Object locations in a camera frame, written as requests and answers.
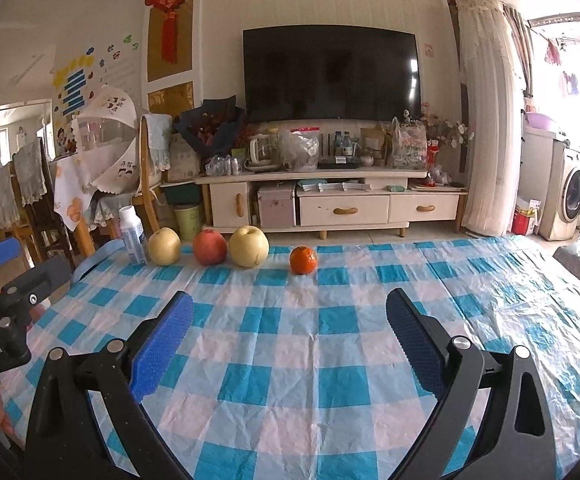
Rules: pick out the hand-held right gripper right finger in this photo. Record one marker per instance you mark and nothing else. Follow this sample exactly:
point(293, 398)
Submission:
point(415, 340)

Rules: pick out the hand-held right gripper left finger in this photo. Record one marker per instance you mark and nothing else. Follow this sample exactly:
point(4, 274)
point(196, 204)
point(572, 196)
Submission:
point(162, 345)

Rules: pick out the dark chair with grey cloth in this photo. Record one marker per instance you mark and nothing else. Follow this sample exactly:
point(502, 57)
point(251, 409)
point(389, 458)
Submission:
point(40, 200)

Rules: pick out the white orange-print cloth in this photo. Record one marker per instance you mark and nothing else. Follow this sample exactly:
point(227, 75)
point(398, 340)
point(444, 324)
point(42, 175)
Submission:
point(72, 200)

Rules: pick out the white bottle blue label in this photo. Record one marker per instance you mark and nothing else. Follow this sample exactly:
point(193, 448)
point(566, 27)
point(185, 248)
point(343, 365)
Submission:
point(133, 240)

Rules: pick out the white lace cloth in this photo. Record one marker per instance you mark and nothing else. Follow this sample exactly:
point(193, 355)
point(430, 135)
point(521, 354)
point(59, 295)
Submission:
point(115, 210)

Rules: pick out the red apple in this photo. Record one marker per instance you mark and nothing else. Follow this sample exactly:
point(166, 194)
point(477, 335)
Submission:
point(211, 247)

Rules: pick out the green bin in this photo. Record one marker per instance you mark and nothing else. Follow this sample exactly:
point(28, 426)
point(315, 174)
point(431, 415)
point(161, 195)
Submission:
point(188, 222)

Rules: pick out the blue checked tablecloth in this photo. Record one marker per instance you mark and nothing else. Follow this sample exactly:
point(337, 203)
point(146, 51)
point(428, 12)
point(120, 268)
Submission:
point(290, 360)

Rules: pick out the wooden chair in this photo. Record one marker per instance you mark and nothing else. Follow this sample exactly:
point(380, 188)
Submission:
point(142, 195)

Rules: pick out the large pale yellow pear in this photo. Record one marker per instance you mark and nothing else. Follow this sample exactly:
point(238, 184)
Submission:
point(248, 247)

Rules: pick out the orange tangerine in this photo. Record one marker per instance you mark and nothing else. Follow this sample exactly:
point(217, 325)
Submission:
point(304, 261)

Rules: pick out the white TV cabinet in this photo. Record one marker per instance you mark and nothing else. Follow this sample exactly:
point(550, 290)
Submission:
point(345, 210)

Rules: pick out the red box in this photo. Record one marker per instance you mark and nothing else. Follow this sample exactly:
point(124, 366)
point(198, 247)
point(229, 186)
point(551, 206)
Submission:
point(524, 222)

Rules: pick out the mesh food cover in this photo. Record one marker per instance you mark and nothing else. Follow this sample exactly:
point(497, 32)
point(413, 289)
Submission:
point(105, 130)

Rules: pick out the grey chair towel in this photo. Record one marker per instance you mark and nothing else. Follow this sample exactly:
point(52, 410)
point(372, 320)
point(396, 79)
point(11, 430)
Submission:
point(157, 142)

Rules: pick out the silver case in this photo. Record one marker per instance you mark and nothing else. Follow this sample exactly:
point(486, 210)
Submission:
point(276, 205)

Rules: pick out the pack of small bottles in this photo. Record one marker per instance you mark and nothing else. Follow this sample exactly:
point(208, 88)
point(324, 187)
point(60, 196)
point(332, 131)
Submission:
point(222, 165)

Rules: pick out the printed plastic bag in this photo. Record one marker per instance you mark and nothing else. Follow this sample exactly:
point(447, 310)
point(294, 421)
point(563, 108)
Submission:
point(409, 145)

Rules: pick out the clear water bottle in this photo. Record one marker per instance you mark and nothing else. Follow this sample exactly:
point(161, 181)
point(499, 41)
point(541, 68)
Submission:
point(348, 145)
point(338, 145)

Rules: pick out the black router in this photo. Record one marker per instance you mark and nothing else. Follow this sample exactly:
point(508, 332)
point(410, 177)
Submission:
point(328, 147)

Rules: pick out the white washing machine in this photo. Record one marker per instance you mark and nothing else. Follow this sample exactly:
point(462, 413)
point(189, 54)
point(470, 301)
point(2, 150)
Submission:
point(567, 190)

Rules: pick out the artificial flowers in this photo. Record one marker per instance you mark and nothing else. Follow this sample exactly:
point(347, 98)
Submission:
point(450, 127)

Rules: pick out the glass electric kettle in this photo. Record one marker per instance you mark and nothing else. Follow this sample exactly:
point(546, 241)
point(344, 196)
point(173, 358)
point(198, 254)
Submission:
point(265, 152)

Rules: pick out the clear plastic bag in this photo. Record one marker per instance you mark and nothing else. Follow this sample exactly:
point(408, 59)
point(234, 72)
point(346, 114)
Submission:
point(297, 150)

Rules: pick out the dark wrapped flower bouquet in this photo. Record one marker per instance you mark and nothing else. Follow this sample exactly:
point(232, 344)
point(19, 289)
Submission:
point(210, 125)

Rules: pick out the lace-covered standing air conditioner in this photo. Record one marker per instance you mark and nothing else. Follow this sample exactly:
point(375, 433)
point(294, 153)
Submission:
point(485, 120)

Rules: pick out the purple basin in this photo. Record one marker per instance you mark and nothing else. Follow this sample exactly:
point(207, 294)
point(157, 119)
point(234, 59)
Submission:
point(545, 122)

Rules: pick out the black television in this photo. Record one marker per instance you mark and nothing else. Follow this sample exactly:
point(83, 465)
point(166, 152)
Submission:
point(330, 72)

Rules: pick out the blue and yellow wall stickers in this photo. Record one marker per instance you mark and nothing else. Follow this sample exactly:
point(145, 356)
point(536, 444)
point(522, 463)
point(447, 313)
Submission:
point(75, 85)

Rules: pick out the red knot wall ornament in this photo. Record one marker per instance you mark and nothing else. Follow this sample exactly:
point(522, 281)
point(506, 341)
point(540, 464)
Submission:
point(170, 5)

